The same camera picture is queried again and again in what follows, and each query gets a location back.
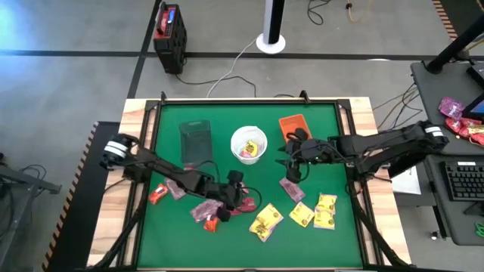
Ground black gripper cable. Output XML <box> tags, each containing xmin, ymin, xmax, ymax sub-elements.
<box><xmin>296</xmin><ymin>156</ymin><xmax>312</xmax><ymax>183</ymax></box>
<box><xmin>241</xmin><ymin>186</ymin><xmax>262</xmax><ymax>214</ymax></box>

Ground black thin cable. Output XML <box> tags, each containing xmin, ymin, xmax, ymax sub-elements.
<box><xmin>18</xmin><ymin>164</ymin><xmax>48</xmax><ymax>182</ymax></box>

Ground tablet with blue screen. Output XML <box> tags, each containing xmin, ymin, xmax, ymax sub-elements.
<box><xmin>461</xmin><ymin>92</ymin><xmax>484</xmax><ymax>122</ymax></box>

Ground black slanted pole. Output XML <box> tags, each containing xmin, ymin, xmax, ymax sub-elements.
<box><xmin>425</xmin><ymin>13</ymin><xmax>484</xmax><ymax>75</ymax></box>

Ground orange rectangular bucket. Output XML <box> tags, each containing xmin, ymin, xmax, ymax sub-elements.
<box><xmin>278</xmin><ymin>113</ymin><xmax>313</xmax><ymax>143</ymax></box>

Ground black metal table frame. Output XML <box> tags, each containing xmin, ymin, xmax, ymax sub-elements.
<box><xmin>73</xmin><ymin>89</ymin><xmax>413</xmax><ymax>272</ymax></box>

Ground white floor cable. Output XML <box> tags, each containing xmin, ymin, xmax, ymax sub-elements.
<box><xmin>206</xmin><ymin>36</ymin><xmax>259</xmax><ymax>98</ymax></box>

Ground purple candy bag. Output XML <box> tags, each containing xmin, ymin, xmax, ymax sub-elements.
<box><xmin>438</xmin><ymin>96</ymin><xmax>466</xmax><ymax>121</ymax></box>

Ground black white pole stand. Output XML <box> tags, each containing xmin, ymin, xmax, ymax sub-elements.
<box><xmin>256</xmin><ymin>0</ymin><xmax>287</xmax><ymax>55</ymax></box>

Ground gray desk top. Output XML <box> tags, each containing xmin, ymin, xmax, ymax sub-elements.
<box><xmin>411</xmin><ymin>60</ymin><xmax>484</xmax><ymax>156</ymax></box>

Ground yellow cable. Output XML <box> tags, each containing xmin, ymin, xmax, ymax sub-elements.
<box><xmin>346</xmin><ymin>0</ymin><xmax>374</xmax><ymax>23</ymax></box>

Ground black looped cable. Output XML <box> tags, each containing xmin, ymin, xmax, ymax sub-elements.
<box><xmin>306</xmin><ymin>0</ymin><xmax>334</xmax><ymax>26</ymax></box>

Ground black mat yellow striped edge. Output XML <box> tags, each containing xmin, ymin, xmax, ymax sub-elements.
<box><xmin>41</xmin><ymin>120</ymin><xmax>121</xmax><ymax>272</ymax></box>

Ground gray metal stand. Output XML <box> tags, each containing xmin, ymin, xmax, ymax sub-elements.
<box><xmin>0</xmin><ymin>153</ymin><xmax>63</xmax><ymax>272</ymax></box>

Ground green table mat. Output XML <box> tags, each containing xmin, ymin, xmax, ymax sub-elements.
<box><xmin>136</xmin><ymin>102</ymin><xmax>364</xmax><ymax>269</ymax></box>

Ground white round bucket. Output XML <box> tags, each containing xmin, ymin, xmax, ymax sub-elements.
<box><xmin>230</xmin><ymin>125</ymin><xmax>268</xmax><ymax>165</ymax></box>

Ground black floor cable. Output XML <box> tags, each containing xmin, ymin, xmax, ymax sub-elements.
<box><xmin>175</xmin><ymin>73</ymin><xmax>258</xmax><ymax>98</ymax></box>

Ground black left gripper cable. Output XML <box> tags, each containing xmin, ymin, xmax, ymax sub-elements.
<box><xmin>241</xmin><ymin>186</ymin><xmax>262</xmax><ymax>214</ymax></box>

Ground white paper sheet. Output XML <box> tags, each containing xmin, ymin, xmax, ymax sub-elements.
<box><xmin>391</xmin><ymin>165</ymin><xmax>422</xmax><ymax>196</ymax></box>

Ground gray keyboard desk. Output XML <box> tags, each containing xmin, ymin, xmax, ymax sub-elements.
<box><xmin>423</xmin><ymin>153</ymin><xmax>484</xmax><ymax>246</ymax></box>

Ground black keyboard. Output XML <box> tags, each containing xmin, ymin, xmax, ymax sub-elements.
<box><xmin>444</xmin><ymin>161</ymin><xmax>484</xmax><ymax>202</ymax></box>

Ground black flat device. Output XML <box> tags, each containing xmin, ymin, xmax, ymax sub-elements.
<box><xmin>465</xmin><ymin>62</ymin><xmax>484</xmax><ymax>90</ymax></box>

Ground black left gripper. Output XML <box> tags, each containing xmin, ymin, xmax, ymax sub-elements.
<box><xmin>209</xmin><ymin>169</ymin><xmax>247</xmax><ymax>223</ymax></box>

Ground purple candy pack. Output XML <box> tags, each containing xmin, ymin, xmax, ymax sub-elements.
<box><xmin>278</xmin><ymin>177</ymin><xmax>306</xmax><ymax>204</ymax></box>
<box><xmin>165</xmin><ymin>178</ymin><xmax>187</xmax><ymax>201</ymax></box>
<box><xmin>190</xmin><ymin>199</ymin><xmax>225</xmax><ymax>223</ymax></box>

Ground black red crate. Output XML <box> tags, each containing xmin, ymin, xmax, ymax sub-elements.
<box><xmin>152</xmin><ymin>2</ymin><xmax>188</xmax><ymax>76</ymax></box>

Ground black cable bundle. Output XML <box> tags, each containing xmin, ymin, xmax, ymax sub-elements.
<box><xmin>372</xmin><ymin>82</ymin><xmax>424</xmax><ymax>131</ymax></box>

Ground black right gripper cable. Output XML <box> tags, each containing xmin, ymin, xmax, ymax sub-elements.
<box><xmin>296</xmin><ymin>156</ymin><xmax>312</xmax><ymax>183</ymax></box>

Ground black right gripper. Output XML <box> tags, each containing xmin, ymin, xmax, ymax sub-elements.
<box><xmin>277</xmin><ymin>127</ymin><xmax>334</xmax><ymax>184</ymax></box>

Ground clear plastic bin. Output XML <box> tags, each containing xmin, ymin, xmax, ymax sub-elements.
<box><xmin>178</xmin><ymin>119</ymin><xmax>215</xmax><ymax>166</ymax></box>

